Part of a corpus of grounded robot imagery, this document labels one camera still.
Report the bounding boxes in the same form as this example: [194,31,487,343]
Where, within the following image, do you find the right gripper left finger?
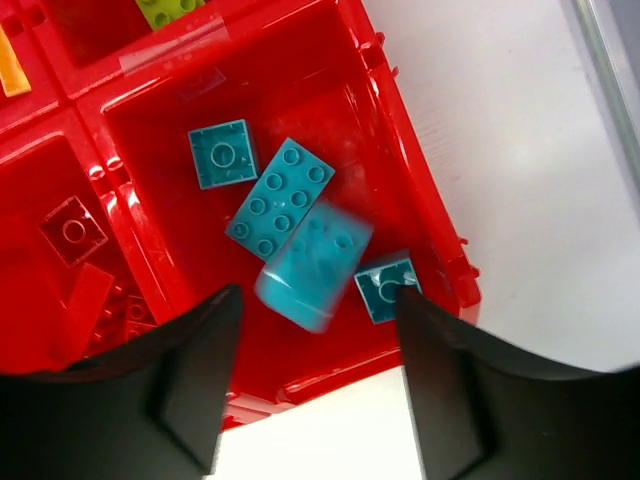
[1,285,244,479]

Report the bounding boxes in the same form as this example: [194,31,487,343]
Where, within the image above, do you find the red four-compartment tray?
[1,1,481,428]

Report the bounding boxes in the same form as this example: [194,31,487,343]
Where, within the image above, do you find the small red lego brick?
[39,196,108,267]

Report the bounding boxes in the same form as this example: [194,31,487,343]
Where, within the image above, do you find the large red lego brick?
[84,282,158,357]

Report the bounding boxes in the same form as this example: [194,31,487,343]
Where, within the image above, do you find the small blue lego brick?
[187,119,260,190]

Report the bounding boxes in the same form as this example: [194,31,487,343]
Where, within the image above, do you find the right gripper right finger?
[396,287,639,479]

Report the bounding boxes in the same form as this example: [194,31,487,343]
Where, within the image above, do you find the red jagged lego brick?
[50,263,115,365]

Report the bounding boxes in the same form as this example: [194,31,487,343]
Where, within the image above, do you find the yellow lego plate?
[0,29,32,98]

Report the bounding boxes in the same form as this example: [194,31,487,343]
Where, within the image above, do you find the large blue lego brick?
[226,138,335,261]

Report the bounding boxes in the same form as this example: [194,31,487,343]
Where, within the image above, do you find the blue frog lego brick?
[255,201,374,333]

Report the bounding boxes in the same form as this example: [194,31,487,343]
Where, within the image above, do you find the green lego brick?
[136,0,205,31]

